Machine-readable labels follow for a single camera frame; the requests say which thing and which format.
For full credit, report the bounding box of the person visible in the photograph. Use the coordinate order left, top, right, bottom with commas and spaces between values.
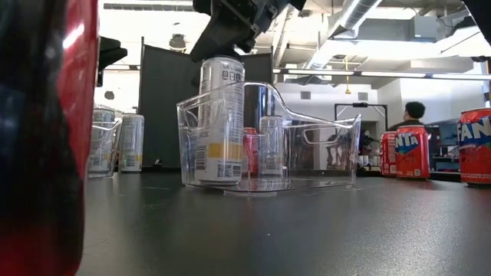
387, 100, 433, 133
360, 128, 379, 156

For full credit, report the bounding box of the black ceiling-mounted device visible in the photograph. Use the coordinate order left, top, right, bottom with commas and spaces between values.
168, 33, 188, 53

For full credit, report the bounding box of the silver ventilation duct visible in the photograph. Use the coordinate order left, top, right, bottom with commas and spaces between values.
306, 0, 384, 70

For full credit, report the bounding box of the dark storage shelf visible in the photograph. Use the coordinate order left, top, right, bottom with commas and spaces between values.
430, 121, 461, 173

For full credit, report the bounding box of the long ceiling light bar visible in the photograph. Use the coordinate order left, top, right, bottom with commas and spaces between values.
272, 67, 491, 82

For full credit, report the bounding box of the clear plastic storage bin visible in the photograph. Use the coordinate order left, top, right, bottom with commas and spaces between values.
176, 81, 362, 196
87, 117, 124, 179

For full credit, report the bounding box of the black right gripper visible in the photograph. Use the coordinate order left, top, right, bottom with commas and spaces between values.
190, 0, 308, 63

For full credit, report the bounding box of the black tubular frame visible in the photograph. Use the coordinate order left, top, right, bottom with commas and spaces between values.
334, 101, 388, 127

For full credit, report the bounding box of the red Fanta soda can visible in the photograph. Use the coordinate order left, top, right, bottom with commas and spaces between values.
0, 0, 100, 276
379, 131, 398, 177
457, 107, 491, 188
242, 126, 260, 177
394, 125, 431, 180

